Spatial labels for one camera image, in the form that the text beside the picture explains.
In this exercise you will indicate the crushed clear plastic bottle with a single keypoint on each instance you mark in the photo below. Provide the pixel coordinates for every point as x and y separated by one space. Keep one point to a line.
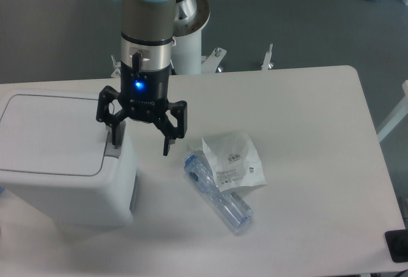
229 204

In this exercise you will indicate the black device at table edge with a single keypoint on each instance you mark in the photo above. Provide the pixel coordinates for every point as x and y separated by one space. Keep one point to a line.
397 245

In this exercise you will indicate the white frame leg right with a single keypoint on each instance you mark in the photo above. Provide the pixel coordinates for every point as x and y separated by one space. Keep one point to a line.
398 113

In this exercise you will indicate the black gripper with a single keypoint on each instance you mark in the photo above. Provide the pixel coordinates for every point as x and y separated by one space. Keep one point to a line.
143 97

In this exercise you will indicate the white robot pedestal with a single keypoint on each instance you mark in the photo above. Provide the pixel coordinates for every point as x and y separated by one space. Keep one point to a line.
191 17

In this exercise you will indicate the white push-top trash can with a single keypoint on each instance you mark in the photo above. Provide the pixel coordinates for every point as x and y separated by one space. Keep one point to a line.
59 159

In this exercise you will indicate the white plastic packaging bag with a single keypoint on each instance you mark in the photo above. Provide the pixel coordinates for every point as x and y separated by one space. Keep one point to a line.
232 158

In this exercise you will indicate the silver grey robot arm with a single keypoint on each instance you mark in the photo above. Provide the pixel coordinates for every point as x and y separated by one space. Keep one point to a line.
147 37

